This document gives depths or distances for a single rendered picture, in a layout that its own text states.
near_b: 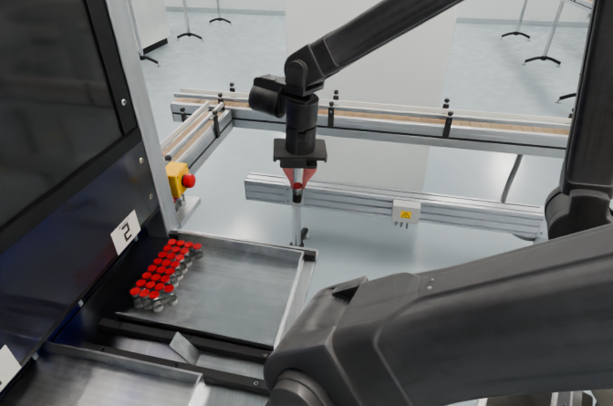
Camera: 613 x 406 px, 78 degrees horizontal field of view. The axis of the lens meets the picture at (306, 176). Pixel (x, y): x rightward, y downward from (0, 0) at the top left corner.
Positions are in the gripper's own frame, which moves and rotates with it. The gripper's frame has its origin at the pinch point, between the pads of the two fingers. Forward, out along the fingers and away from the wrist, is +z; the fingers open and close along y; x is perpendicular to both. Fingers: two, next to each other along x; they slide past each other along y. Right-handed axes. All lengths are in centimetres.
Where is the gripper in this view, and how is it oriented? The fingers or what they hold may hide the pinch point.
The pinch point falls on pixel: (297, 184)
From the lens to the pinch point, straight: 78.9
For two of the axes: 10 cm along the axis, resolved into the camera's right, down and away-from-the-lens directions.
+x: 0.5, 6.1, -7.9
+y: -10.0, -0.2, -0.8
